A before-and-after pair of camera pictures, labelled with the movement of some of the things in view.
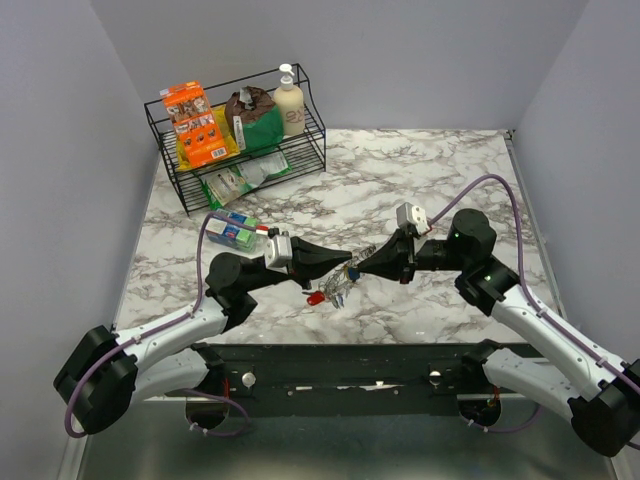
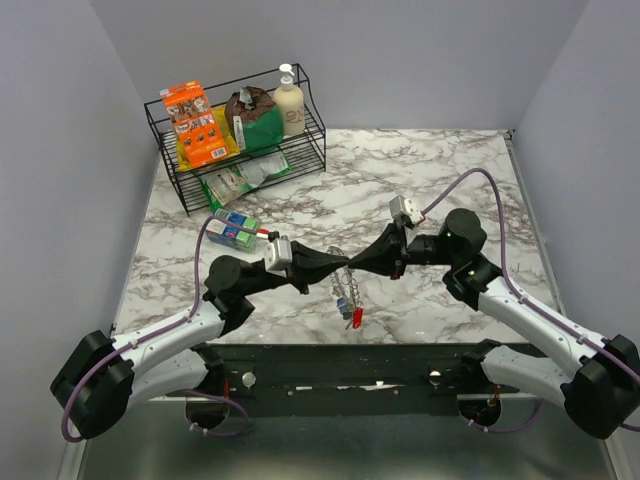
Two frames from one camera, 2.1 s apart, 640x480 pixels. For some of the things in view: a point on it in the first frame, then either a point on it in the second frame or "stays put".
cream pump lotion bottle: [290, 98] stays put
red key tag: [316, 297] to [357, 318]
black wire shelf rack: [239, 136] stays put
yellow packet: [227, 135] stays put
